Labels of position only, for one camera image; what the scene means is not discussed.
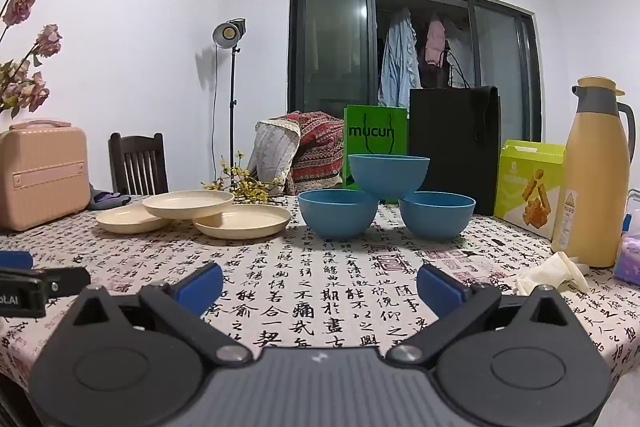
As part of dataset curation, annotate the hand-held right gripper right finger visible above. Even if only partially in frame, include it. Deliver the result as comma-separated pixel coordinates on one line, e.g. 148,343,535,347
387,264,581,367

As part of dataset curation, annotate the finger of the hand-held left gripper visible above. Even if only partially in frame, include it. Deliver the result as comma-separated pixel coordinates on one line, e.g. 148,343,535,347
0,252,34,270

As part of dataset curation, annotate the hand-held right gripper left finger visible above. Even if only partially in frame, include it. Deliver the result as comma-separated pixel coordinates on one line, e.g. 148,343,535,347
60,262,253,367

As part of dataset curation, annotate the blue bowl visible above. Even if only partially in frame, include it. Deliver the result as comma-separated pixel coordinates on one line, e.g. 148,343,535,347
348,154,431,204
297,189,379,241
399,192,476,241

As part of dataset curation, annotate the cream plate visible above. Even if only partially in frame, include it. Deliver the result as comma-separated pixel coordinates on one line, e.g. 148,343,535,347
192,205,292,240
95,204,171,235
142,190,236,220

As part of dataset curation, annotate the pink hard case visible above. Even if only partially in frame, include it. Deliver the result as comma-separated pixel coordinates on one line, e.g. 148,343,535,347
0,118,91,232

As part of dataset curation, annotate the yellow flower branch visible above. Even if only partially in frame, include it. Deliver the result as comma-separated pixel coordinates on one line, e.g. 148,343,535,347
201,151,286,206

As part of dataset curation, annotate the purple grey cloth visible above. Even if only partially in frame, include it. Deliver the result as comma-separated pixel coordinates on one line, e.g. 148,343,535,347
89,187,132,211

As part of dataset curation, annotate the yellow-green snack box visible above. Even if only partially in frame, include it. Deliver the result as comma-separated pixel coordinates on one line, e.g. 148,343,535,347
494,139,567,240

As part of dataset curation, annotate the black paper bag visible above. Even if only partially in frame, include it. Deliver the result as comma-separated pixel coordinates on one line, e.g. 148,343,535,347
409,49,502,217

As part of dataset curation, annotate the dark wooden chair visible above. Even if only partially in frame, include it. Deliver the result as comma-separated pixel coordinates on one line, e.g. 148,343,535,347
108,132,169,196

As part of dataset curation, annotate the green paper bag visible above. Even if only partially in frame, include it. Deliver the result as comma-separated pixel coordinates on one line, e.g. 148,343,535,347
342,105,408,205

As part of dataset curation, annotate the red patterned blanket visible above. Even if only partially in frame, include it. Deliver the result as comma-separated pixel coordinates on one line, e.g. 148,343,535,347
247,110,351,196

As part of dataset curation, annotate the yellow thermos jug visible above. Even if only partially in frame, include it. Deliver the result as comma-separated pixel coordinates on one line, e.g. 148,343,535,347
550,76,637,269

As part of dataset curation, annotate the white plastic bag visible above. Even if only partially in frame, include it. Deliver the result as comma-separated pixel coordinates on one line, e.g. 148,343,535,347
614,232,640,285

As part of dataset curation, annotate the light blue shirt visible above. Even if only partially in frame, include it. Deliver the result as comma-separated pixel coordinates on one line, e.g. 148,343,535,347
377,7,422,108

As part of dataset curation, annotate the pink garment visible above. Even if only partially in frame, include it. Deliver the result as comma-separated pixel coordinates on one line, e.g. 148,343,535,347
425,19,447,66

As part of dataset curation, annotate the white garment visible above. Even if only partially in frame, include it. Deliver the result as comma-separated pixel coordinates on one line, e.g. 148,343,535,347
444,18,473,60

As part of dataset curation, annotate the studio light on stand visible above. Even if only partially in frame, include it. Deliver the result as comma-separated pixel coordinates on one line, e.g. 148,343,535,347
212,18,248,192

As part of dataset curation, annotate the dark framed sliding glass door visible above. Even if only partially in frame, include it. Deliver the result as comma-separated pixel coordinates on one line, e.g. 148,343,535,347
287,0,543,142

